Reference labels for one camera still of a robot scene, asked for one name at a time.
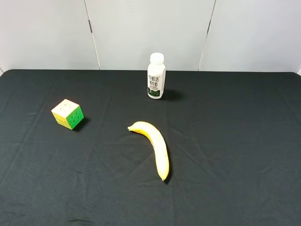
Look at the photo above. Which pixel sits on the multicoloured puzzle cube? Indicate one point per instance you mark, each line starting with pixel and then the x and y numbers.
pixel 68 114

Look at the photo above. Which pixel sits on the yellow banana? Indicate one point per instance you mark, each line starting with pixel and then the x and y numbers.
pixel 158 143

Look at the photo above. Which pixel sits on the white milk bottle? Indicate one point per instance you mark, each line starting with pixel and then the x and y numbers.
pixel 156 76

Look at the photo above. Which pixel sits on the black tablecloth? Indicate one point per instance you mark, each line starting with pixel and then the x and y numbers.
pixel 233 142

